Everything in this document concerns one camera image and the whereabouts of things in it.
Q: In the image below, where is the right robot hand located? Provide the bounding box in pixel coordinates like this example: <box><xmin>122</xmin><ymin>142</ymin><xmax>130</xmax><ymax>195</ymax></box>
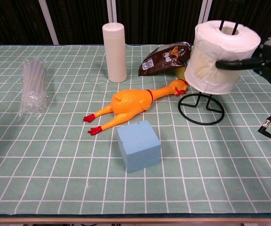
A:
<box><xmin>215</xmin><ymin>37</ymin><xmax>271</xmax><ymax>77</ymax></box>

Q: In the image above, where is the white paper towel roll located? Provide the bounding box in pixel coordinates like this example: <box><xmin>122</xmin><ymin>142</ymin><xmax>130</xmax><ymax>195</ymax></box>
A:
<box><xmin>184</xmin><ymin>20</ymin><xmax>261</xmax><ymax>95</ymax></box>

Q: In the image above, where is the black wire roll holder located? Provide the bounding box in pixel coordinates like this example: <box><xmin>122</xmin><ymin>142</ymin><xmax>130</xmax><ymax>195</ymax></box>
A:
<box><xmin>177</xmin><ymin>0</ymin><xmax>242</xmax><ymax>126</ymax></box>

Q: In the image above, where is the brown snack bag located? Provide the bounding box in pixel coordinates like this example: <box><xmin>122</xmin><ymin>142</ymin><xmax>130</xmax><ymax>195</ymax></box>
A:
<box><xmin>138</xmin><ymin>41</ymin><xmax>194</xmax><ymax>77</ymax></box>

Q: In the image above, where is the yellow rubber chicken toy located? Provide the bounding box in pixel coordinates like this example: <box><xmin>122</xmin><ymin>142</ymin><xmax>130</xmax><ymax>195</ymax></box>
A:
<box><xmin>83</xmin><ymin>79</ymin><xmax>190</xmax><ymax>136</ymax></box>

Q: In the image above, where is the white cylindrical bottle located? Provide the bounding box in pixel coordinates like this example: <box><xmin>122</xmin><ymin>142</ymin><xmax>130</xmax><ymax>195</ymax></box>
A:
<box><xmin>102</xmin><ymin>22</ymin><xmax>128</xmax><ymax>83</ymax></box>

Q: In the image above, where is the blue foam cube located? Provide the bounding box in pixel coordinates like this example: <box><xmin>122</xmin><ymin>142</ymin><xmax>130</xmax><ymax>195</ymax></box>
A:
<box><xmin>116</xmin><ymin>120</ymin><xmax>162</xmax><ymax>174</ymax></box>

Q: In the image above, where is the clear plastic straw bundle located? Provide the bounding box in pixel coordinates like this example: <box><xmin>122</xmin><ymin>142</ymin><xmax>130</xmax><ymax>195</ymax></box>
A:
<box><xmin>17</xmin><ymin>57</ymin><xmax>49</xmax><ymax>121</ymax></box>

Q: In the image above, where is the green checked tablecloth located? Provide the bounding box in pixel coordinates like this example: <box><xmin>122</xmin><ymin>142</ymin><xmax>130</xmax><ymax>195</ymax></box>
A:
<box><xmin>0</xmin><ymin>44</ymin><xmax>271</xmax><ymax>215</ymax></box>

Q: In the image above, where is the white frame post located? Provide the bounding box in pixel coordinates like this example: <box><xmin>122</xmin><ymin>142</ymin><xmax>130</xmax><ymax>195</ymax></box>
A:
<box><xmin>197</xmin><ymin>0</ymin><xmax>213</xmax><ymax>26</ymax></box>
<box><xmin>106</xmin><ymin>0</ymin><xmax>118</xmax><ymax>24</ymax></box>
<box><xmin>38</xmin><ymin>0</ymin><xmax>60</xmax><ymax>45</ymax></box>

